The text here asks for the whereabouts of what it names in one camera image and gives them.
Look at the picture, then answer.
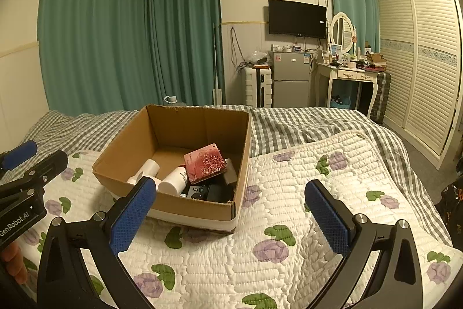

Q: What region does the red rose-patterned wallet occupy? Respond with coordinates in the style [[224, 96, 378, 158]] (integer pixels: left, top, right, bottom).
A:
[[183, 142, 228, 184]]

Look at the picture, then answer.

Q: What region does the silver fridge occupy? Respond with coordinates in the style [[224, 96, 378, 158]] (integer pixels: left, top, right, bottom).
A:
[[271, 50, 311, 109]]

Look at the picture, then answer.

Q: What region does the oval vanity mirror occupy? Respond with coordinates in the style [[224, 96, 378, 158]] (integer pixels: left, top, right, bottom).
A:
[[328, 12, 354, 54]]

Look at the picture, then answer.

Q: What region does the black case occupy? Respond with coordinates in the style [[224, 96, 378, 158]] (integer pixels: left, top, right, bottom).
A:
[[206, 183, 236, 204]]

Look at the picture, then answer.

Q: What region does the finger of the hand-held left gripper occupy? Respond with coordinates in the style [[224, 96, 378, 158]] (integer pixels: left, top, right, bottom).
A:
[[0, 150, 69, 195], [0, 140, 38, 172]]

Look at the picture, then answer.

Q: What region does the black wall television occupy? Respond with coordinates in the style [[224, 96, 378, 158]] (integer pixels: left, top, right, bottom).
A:
[[268, 0, 328, 39]]

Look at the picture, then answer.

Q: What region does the white ribbed suitcase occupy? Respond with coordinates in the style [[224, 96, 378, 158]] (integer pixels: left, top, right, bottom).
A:
[[242, 66, 273, 107]]

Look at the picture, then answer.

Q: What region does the white vanity table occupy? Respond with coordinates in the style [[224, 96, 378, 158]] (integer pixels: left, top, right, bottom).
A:
[[314, 59, 379, 118]]

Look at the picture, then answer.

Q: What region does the white mop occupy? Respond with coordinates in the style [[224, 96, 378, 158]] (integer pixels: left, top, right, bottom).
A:
[[211, 21, 225, 105]]

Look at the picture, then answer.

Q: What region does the white louvered wardrobe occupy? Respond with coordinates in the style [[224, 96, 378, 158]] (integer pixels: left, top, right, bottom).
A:
[[376, 0, 463, 170]]

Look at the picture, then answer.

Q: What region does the white floral quilt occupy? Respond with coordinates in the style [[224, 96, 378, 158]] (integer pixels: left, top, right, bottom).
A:
[[14, 130, 463, 309]]

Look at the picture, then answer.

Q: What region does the blue basket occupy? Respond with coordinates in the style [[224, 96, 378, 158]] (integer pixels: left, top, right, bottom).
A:
[[330, 95, 351, 110]]

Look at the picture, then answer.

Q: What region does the dark floral cloth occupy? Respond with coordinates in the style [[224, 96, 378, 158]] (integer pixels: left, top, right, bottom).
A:
[[434, 175, 463, 244]]

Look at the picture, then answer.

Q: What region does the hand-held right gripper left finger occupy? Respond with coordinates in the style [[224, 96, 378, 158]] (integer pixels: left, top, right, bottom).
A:
[[37, 177, 158, 309]]

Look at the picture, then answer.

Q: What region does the wide teal curtain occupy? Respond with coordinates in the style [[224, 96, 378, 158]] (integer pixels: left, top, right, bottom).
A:
[[37, 0, 150, 110]]

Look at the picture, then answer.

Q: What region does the small cardboard box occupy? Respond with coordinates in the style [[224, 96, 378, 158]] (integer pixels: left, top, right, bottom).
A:
[[365, 53, 387, 69]]

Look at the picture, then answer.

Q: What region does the white bottle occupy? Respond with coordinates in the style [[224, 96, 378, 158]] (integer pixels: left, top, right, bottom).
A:
[[158, 166, 188, 194], [126, 159, 160, 185]]

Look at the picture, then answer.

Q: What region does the person's left hand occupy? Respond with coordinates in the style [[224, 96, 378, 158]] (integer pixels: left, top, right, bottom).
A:
[[0, 242, 27, 284]]

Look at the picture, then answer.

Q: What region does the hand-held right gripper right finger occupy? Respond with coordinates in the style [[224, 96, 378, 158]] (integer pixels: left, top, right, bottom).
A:
[[304, 179, 424, 309]]

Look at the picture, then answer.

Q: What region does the clear plastic bag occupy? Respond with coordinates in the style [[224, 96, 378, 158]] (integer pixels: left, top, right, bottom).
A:
[[246, 50, 272, 66]]

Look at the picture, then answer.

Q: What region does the hanging wall cable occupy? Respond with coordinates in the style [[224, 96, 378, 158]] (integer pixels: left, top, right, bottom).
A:
[[229, 26, 250, 71]]

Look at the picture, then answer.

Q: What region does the small grey box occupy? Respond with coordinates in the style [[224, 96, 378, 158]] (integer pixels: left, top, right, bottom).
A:
[[222, 158, 238, 184]]

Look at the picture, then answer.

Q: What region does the dark checkered suitcase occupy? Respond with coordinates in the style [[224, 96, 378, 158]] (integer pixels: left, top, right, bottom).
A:
[[370, 70, 392, 125]]

